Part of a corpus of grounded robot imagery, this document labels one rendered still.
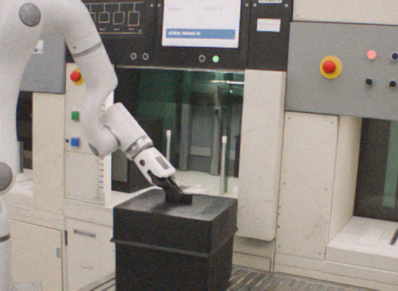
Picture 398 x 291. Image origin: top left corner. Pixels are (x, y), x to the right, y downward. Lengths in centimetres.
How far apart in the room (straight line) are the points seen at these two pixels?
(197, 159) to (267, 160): 121
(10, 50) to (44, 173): 97
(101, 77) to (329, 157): 72
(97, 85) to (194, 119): 139
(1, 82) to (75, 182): 87
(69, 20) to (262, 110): 64
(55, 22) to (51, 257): 115
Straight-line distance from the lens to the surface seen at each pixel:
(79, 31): 149
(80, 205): 217
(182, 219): 143
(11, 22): 135
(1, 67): 140
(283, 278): 176
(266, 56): 174
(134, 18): 198
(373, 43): 165
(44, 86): 222
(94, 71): 152
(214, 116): 274
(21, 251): 245
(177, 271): 149
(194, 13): 186
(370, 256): 174
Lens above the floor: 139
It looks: 11 degrees down
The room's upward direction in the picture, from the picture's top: 3 degrees clockwise
